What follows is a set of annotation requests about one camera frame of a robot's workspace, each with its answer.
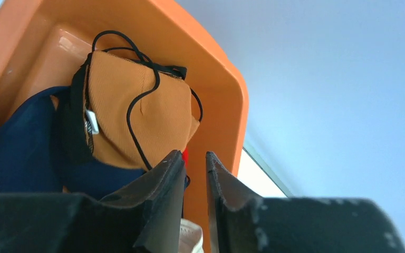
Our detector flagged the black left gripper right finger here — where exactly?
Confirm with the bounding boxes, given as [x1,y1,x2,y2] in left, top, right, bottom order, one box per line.
[206,152,405,252]

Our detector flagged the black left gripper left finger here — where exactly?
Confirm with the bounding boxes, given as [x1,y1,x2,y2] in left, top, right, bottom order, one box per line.
[0,150,186,252]

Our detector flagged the orange bra black straps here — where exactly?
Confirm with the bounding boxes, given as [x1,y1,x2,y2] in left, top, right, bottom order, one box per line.
[57,30,204,172]

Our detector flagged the beige bra in bin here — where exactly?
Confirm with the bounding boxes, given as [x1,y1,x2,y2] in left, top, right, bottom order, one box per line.
[178,219,204,253]

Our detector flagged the red garment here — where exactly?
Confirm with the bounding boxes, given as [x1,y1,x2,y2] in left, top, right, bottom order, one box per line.
[182,148,188,167]

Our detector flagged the navy blue garment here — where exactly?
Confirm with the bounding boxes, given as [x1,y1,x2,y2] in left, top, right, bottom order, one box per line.
[0,86,191,200]

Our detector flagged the orange plastic bin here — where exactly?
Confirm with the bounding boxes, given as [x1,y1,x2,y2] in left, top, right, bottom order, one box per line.
[0,1,249,252]

